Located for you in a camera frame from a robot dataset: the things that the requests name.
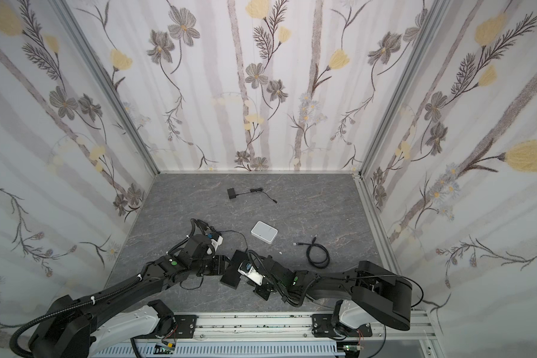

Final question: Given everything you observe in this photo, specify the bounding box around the black network switch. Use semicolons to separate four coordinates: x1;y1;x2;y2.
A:
220;250;248;289

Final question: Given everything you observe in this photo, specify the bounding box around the black power adapter with cable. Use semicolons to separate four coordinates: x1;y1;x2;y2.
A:
189;219;249;252

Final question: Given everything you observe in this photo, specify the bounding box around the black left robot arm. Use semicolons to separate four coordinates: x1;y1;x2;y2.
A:
9;219;225;357

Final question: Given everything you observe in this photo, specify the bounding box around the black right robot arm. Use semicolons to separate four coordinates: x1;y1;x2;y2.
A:
238;252;413;331

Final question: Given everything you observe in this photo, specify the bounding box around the far black power adapter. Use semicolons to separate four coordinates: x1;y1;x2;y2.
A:
227;187;277;204

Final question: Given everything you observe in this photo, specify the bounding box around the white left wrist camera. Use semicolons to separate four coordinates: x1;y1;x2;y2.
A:
207;232;224;251

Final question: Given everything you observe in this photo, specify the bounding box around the coiled black ethernet cable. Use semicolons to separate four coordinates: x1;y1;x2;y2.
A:
293;236;331;270

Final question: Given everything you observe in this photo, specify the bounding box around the white network switch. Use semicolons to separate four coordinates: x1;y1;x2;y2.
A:
251;221;278;244

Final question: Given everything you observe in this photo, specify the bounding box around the aluminium mounting rail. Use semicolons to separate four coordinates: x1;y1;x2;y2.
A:
154;311;436;342

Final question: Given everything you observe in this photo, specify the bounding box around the white slotted cable duct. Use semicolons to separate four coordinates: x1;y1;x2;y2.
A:
80;342;341;358

